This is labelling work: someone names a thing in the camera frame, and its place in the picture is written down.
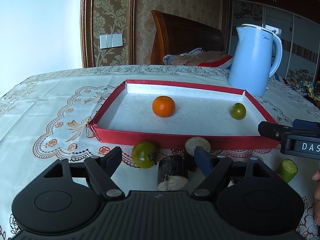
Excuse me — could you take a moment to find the colourful patterned cloth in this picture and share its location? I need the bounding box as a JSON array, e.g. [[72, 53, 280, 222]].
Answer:
[[285, 69, 320, 103]]

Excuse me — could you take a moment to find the green cucumber piece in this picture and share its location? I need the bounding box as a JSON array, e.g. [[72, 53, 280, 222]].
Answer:
[[276, 159, 298, 183]]

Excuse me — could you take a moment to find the wooden bed headboard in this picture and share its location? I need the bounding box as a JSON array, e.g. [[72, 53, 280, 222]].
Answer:
[[151, 10, 225, 65]]

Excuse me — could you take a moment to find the light blue electric kettle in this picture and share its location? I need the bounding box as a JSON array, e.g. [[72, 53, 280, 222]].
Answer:
[[227, 24, 283, 97]]

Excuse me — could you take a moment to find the dark sugarcane piece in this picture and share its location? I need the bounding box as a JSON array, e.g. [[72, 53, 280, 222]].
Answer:
[[157, 155, 189, 192], [184, 137, 212, 172]]

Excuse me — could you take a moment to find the small green tomato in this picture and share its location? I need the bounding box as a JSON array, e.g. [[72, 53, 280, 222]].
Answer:
[[230, 102, 247, 120]]

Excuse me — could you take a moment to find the sliding door wardrobe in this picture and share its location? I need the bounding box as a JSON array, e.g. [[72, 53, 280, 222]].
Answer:
[[230, 0, 320, 85]]

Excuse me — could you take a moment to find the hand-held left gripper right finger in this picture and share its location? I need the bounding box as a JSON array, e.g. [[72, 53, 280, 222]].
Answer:
[[191, 145, 274, 201]]

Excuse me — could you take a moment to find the white wall light switch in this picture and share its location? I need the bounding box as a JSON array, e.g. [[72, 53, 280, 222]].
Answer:
[[99, 33, 123, 49]]

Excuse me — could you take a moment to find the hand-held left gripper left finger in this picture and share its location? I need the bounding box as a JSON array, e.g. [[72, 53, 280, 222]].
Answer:
[[44, 146, 125, 200]]

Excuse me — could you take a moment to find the large green tomato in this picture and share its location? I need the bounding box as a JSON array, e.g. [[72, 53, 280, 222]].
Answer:
[[131, 142, 159, 169]]

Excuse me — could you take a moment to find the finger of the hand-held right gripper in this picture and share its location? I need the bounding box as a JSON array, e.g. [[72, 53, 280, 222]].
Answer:
[[292, 119, 320, 132], [257, 121, 295, 141]]

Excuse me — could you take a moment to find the red shallow box tray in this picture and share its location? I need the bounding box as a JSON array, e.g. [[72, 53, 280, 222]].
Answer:
[[87, 79, 280, 150]]

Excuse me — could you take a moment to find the person's right hand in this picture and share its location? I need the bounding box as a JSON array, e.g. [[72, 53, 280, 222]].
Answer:
[[312, 165, 320, 224]]

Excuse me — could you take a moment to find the white lace tablecloth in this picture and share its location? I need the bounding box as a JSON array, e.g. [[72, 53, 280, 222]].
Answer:
[[0, 64, 320, 240]]

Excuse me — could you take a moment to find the grey towel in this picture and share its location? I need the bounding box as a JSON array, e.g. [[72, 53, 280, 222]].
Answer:
[[163, 47, 203, 65]]

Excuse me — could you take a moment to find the gold wall frame moulding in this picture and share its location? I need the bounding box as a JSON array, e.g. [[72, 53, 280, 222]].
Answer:
[[80, 0, 137, 68]]

